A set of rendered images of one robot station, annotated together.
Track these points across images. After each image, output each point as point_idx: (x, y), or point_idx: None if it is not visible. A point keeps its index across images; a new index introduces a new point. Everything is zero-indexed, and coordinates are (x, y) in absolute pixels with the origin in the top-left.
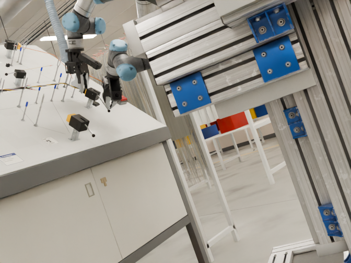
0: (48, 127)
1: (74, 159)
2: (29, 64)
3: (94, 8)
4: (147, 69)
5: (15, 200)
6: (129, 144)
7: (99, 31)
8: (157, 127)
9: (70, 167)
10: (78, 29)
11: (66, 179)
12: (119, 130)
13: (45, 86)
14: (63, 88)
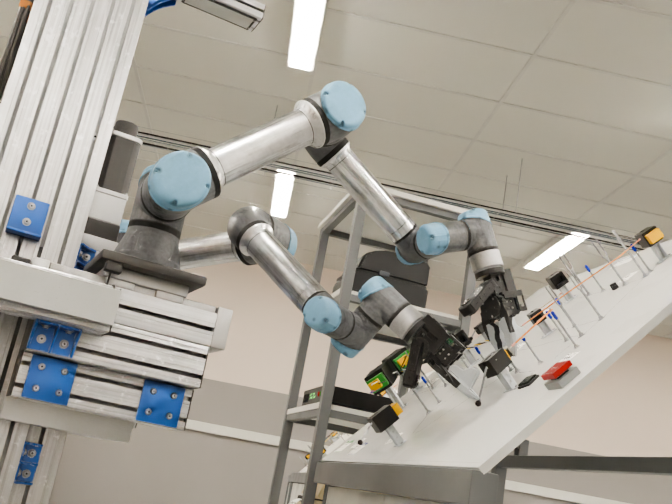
0: (428, 417)
1: (360, 471)
2: (653, 275)
3: (384, 227)
4: (335, 338)
5: (342, 495)
6: (403, 479)
7: (422, 252)
8: (463, 464)
9: (354, 480)
10: (406, 261)
11: (366, 497)
12: (436, 447)
13: (566, 335)
14: (575, 339)
